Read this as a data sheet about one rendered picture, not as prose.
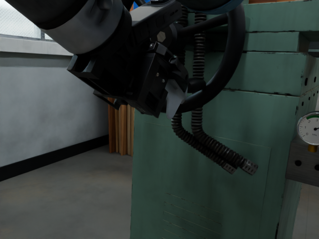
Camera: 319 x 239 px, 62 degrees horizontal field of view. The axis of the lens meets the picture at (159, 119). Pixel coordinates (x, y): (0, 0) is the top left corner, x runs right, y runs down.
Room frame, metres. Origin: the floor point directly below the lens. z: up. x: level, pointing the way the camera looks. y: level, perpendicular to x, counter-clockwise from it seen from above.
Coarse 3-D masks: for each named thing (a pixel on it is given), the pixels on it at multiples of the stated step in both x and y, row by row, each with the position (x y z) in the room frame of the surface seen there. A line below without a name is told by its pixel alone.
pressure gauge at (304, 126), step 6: (306, 114) 0.49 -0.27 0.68; (312, 114) 0.48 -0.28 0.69; (318, 114) 0.48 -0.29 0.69; (300, 120) 0.49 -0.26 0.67; (306, 120) 0.49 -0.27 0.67; (312, 120) 0.48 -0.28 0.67; (318, 120) 0.48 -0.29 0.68; (300, 126) 0.49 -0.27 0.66; (306, 126) 0.49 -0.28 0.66; (312, 126) 0.48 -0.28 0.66; (318, 126) 0.48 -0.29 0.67; (300, 132) 0.49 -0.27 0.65; (306, 132) 0.49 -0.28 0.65; (312, 132) 0.48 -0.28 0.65; (318, 132) 0.48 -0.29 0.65; (300, 138) 0.49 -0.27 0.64; (306, 138) 0.49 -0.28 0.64; (312, 138) 0.48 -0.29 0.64; (318, 138) 0.48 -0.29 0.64; (312, 144) 0.48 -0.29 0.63; (318, 144) 0.47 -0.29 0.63; (312, 150) 0.50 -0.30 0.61
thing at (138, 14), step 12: (156, 0) 0.37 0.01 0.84; (168, 0) 0.37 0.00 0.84; (132, 12) 0.35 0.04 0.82; (144, 12) 0.34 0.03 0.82; (156, 12) 0.34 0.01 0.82; (168, 12) 0.35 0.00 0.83; (180, 12) 0.38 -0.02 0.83; (132, 24) 0.31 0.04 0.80; (144, 24) 0.32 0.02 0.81; (156, 24) 0.34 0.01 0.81; (168, 24) 0.36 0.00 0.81; (132, 36) 0.31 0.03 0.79; (144, 36) 0.32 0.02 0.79
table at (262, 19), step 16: (304, 0) 0.57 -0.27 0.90; (192, 16) 0.59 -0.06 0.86; (208, 16) 0.57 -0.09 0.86; (256, 16) 0.61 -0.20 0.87; (272, 16) 0.60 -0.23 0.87; (288, 16) 0.58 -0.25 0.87; (304, 16) 0.56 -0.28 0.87; (208, 32) 0.66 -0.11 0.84; (224, 32) 0.65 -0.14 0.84; (304, 32) 0.57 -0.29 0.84
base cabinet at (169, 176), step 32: (224, 96) 0.64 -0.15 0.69; (256, 96) 0.60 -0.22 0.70; (288, 96) 0.57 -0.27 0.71; (160, 128) 0.74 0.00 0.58; (224, 128) 0.64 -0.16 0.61; (256, 128) 0.60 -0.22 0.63; (288, 128) 0.56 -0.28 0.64; (160, 160) 0.73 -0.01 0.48; (192, 160) 0.68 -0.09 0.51; (256, 160) 0.59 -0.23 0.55; (160, 192) 0.73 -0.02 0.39; (192, 192) 0.67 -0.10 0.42; (224, 192) 0.63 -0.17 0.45; (256, 192) 0.58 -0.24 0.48; (288, 192) 0.63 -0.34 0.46; (160, 224) 0.73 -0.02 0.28; (192, 224) 0.67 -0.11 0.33; (224, 224) 0.62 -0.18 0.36; (256, 224) 0.58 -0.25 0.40; (288, 224) 0.77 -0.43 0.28
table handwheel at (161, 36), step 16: (128, 0) 0.57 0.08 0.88; (144, 0) 0.56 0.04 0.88; (224, 16) 0.46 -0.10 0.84; (240, 16) 0.45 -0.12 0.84; (160, 32) 0.51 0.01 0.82; (176, 32) 0.50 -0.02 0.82; (192, 32) 0.49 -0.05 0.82; (240, 32) 0.44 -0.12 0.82; (176, 48) 0.51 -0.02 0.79; (192, 48) 0.59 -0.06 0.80; (208, 48) 0.65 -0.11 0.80; (240, 48) 0.44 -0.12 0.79; (224, 64) 0.45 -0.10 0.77; (224, 80) 0.45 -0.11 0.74; (192, 96) 0.48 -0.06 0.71; (208, 96) 0.47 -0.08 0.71; (176, 112) 0.50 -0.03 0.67
